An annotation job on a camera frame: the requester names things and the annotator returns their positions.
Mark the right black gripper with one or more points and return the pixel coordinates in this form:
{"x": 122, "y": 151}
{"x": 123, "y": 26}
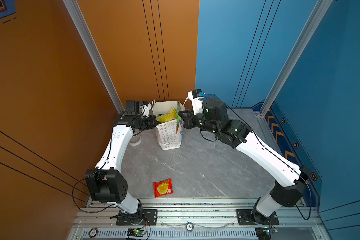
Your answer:
{"x": 188, "y": 120}

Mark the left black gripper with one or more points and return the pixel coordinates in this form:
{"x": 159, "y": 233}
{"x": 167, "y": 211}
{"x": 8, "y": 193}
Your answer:
{"x": 151, "y": 119}

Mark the green white snack packet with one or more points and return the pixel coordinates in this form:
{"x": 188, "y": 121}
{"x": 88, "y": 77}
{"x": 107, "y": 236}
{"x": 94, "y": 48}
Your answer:
{"x": 178, "y": 119}

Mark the yellow snack bag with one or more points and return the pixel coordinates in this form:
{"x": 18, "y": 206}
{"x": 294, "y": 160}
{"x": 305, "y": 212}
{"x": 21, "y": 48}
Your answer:
{"x": 172, "y": 115}

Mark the white printed paper bag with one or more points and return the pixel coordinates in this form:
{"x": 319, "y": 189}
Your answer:
{"x": 166, "y": 132}

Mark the red yellow snack packet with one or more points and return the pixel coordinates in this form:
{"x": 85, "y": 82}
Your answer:
{"x": 163, "y": 188}

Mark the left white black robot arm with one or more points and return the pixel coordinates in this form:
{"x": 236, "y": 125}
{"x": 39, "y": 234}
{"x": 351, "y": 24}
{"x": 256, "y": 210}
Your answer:
{"x": 105, "y": 182}

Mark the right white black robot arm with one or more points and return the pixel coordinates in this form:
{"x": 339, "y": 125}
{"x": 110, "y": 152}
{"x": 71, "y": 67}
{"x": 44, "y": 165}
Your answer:
{"x": 290, "y": 179}

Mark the left green circuit board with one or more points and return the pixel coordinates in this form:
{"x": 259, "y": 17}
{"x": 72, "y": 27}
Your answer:
{"x": 136, "y": 234}

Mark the green circuit board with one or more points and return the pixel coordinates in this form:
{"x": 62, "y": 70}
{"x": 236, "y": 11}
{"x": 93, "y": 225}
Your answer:
{"x": 265, "y": 233}
{"x": 136, "y": 234}

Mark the round brown badge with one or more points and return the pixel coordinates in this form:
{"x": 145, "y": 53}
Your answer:
{"x": 93, "y": 233}

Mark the right green circuit board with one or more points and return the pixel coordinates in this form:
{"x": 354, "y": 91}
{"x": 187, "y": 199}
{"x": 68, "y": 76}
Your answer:
{"x": 265, "y": 233}

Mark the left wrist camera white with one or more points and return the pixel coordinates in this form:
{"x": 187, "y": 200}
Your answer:
{"x": 145, "y": 108}

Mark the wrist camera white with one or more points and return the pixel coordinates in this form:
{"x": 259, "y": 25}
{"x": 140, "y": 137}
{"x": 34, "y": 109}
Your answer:
{"x": 197, "y": 98}
{"x": 145, "y": 108}

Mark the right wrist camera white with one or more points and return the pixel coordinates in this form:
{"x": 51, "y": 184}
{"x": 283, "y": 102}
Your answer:
{"x": 197, "y": 98}

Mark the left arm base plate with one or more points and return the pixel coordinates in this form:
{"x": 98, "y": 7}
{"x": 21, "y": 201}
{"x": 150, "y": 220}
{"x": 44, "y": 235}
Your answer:
{"x": 140, "y": 218}

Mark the aluminium frame rail base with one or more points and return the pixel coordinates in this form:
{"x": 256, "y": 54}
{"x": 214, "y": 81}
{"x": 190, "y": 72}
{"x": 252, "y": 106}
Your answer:
{"x": 214, "y": 218}

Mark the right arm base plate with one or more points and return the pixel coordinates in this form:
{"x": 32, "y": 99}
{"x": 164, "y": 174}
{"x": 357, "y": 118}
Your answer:
{"x": 245, "y": 217}

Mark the left aluminium corner post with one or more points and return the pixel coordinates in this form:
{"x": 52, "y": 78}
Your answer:
{"x": 89, "y": 42}

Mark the aluminium corner post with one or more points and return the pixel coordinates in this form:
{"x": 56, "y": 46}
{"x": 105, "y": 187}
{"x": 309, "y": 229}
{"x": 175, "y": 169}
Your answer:
{"x": 89, "y": 42}
{"x": 306, "y": 34}

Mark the right aluminium corner post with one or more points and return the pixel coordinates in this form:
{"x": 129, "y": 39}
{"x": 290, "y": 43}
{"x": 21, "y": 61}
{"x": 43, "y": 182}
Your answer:
{"x": 306, "y": 34}

